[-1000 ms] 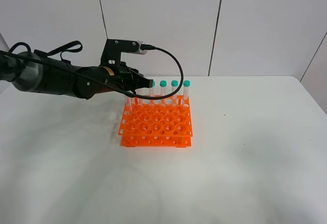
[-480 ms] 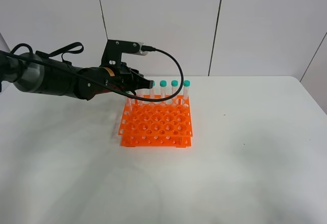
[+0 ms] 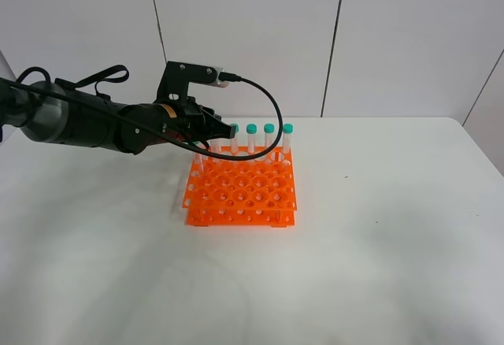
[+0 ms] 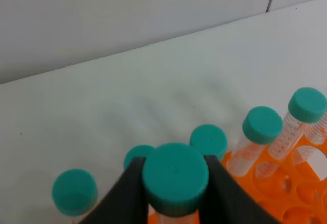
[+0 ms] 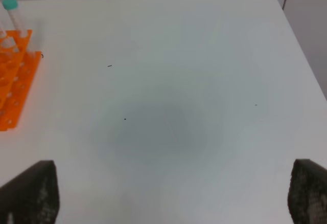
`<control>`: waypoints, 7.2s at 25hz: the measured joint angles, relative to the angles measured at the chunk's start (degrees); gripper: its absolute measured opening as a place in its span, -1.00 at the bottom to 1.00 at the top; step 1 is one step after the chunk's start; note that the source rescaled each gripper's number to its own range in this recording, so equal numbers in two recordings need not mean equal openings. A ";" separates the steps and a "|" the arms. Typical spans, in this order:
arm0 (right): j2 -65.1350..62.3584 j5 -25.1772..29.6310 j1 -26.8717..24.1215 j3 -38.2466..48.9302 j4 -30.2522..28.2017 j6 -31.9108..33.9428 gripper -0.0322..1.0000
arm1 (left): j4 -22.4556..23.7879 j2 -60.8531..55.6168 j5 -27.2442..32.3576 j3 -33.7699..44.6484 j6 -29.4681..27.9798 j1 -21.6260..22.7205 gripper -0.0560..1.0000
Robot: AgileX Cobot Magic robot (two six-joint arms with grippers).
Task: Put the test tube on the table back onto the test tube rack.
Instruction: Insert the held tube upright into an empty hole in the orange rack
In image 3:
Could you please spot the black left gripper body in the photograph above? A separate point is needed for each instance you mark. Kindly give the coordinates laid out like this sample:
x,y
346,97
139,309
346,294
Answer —
x,y
186,123

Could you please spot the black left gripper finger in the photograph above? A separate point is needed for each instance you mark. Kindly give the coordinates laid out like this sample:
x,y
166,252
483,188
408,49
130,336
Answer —
x,y
219,130

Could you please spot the teal capped test tube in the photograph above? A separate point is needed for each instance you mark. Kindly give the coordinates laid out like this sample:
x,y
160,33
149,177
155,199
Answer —
x,y
215,148

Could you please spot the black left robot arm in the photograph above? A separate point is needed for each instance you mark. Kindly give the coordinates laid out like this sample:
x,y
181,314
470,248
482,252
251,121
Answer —
x,y
60,112

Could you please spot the row tube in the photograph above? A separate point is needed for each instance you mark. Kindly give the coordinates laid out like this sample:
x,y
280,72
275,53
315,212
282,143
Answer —
x,y
287,131
269,135
234,141
251,130

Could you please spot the clear tube front left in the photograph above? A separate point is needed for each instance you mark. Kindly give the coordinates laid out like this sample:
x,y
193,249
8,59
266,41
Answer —
x,y
199,164

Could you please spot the orange test tube rack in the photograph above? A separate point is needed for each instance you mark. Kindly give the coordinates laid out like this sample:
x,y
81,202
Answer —
x,y
242,193

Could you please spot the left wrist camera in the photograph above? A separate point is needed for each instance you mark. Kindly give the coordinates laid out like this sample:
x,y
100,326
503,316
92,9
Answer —
x,y
177,77

